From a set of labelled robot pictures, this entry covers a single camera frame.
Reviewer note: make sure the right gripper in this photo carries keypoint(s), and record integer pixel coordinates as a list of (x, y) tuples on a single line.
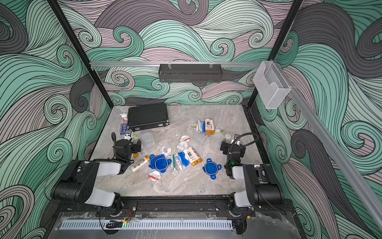
[(227, 147)]

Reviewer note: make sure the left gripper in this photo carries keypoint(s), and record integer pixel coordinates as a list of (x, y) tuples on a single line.
[(136, 147)]

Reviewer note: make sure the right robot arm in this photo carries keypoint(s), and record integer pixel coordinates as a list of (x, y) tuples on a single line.
[(261, 184)]

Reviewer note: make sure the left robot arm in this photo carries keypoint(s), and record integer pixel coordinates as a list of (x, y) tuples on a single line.
[(77, 182)]

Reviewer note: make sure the white tube orange cap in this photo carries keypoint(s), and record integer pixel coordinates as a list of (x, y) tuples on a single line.
[(195, 154), (190, 157), (140, 163)]

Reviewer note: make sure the blue playing card box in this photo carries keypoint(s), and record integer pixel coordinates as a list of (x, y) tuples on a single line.
[(123, 129)]

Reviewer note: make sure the clear round plastic cap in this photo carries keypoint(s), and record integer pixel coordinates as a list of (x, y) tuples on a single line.
[(166, 150)]

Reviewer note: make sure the white pink small bottle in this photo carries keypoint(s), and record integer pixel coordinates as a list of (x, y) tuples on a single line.
[(124, 119)]

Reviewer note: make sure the black ribbed case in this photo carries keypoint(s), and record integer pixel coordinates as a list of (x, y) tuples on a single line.
[(148, 117)]

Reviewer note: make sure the round red white packet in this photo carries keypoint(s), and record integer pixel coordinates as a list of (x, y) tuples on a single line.
[(155, 176)]

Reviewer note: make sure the blue toothbrush packet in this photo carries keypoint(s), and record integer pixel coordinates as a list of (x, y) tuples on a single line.
[(184, 161)]

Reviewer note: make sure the crumpled clear wrapper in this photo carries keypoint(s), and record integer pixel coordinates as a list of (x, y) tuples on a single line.
[(182, 145)]

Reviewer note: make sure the green toothpaste packet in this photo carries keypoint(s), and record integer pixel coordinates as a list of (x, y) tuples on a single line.
[(175, 165)]

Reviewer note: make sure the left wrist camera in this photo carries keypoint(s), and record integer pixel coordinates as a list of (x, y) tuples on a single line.
[(128, 137)]

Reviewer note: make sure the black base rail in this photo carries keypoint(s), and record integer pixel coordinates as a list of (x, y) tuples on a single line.
[(216, 205)]

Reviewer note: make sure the clear acrylic wall holder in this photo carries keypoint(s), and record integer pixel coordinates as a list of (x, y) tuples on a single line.
[(271, 83)]

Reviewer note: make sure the black wall shelf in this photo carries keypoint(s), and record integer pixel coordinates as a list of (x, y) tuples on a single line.
[(190, 73)]

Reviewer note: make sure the aluminium wall rail back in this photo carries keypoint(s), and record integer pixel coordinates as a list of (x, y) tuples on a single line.
[(94, 64)]

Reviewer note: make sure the aluminium wall rail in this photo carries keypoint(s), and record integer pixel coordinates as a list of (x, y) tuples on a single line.
[(303, 96), (94, 64)]

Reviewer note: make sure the white perforated cable duct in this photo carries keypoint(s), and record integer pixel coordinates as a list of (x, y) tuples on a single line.
[(148, 224)]

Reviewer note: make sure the aluminium wall rail right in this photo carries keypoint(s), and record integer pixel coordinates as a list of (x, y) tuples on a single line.
[(303, 96)]

